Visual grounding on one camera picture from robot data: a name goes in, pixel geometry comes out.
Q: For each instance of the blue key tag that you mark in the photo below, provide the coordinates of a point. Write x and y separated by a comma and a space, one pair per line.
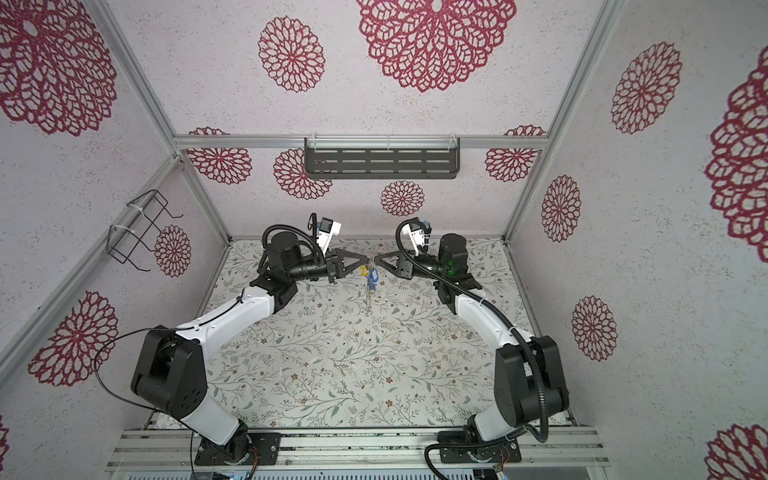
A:
372, 279

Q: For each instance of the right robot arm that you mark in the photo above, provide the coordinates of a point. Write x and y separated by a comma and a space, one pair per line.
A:
529, 385

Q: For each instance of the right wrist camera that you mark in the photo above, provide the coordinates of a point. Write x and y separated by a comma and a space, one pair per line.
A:
419, 235

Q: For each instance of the grey slotted wall shelf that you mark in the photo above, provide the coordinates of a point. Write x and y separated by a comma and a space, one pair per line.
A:
382, 159

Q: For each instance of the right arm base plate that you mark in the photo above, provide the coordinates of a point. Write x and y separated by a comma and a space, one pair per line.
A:
480, 449

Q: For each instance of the black wire wall basket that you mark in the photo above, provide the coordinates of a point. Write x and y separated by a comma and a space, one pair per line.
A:
124, 239

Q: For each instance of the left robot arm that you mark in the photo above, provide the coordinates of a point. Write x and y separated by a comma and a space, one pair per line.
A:
171, 370

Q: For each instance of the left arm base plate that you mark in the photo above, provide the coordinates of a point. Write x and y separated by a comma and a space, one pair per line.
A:
244, 449

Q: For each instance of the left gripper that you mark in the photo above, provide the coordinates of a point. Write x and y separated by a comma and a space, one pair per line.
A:
339, 270

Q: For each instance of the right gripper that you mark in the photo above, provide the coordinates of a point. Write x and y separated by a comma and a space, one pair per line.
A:
406, 268

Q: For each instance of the aluminium front rail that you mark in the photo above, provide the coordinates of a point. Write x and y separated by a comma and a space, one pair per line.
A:
361, 448

